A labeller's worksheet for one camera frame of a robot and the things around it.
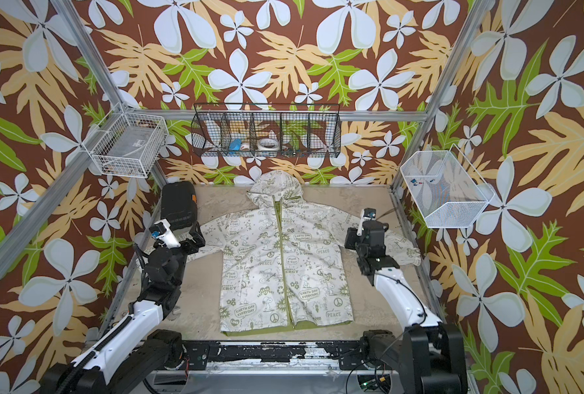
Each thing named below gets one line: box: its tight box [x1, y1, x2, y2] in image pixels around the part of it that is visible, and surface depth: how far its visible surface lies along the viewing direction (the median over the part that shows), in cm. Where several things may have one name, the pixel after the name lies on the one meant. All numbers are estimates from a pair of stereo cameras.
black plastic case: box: [160, 180, 197, 231], surface depth 107 cm
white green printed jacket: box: [186, 170, 422, 336], surface depth 95 cm
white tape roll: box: [257, 137, 280, 152], surface depth 100 cm
